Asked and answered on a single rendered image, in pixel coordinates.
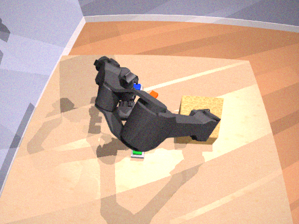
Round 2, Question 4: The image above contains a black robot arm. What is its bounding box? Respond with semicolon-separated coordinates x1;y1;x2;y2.
94;56;221;152

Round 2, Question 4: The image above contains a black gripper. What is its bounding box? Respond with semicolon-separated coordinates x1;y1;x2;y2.
116;75;139;121

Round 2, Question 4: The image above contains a blue button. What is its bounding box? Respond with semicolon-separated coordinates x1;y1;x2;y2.
134;83;143;90

